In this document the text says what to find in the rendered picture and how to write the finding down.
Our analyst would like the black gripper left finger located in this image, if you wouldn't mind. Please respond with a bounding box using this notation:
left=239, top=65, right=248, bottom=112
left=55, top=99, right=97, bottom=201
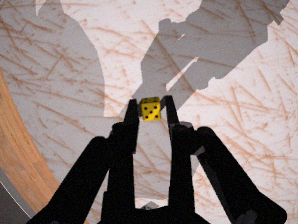
left=26, top=99, right=140, bottom=224

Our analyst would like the white die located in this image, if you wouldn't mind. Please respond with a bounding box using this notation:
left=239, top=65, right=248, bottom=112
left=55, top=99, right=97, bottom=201
left=141, top=205, right=152, bottom=210

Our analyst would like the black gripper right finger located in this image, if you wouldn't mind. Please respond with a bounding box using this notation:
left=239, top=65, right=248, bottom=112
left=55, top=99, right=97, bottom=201
left=165, top=95, right=287, bottom=224

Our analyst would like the yellow die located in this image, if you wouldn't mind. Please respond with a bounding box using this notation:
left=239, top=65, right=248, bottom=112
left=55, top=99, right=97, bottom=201
left=141, top=97, right=161, bottom=121

